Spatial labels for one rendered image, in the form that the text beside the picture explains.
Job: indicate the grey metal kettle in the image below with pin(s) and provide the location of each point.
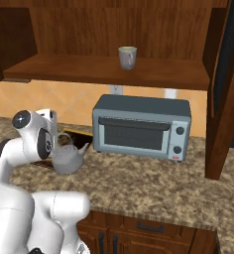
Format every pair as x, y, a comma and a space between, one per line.
67, 160

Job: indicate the grey toaster oven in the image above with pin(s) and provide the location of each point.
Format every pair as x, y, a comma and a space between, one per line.
139, 132

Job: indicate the open wooden wall cabinet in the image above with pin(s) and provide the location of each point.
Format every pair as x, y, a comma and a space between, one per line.
105, 71

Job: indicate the pale grey mug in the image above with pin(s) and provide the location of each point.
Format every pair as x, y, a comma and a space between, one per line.
127, 59

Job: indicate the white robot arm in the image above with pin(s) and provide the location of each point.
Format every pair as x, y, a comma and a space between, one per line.
13, 211

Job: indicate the white wall socket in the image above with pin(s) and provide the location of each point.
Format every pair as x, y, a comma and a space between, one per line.
116, 89
170, 93

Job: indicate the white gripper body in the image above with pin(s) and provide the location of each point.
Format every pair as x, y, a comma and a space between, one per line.
55, 143

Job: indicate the wooden drawer front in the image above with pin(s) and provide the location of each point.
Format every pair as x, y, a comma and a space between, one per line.
175, 229

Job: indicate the wooden base cupboard door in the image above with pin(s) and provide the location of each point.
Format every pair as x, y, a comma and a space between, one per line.
145, 246
91, 236

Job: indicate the plain wooden cabinet door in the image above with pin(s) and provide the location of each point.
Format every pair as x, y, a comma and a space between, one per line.
10, 39

